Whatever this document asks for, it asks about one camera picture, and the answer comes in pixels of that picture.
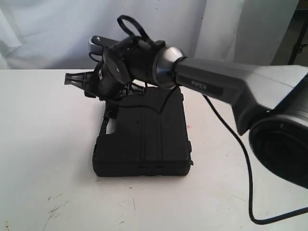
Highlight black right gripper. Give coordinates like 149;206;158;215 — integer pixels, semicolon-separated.
64;63;147;120

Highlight black plastic tool case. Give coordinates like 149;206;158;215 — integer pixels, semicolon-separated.
92;87;193;177

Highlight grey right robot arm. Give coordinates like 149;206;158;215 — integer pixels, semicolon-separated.
64;38;308;188

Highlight white backdrop curtain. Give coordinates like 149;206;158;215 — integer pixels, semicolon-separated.
0;0;298;69

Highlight black metal stand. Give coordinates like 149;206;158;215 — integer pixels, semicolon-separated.
287;0;308;65

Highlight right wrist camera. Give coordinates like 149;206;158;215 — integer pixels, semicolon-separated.
88;36;117;55

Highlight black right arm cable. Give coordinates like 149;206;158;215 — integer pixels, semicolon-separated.
88;14;308;226

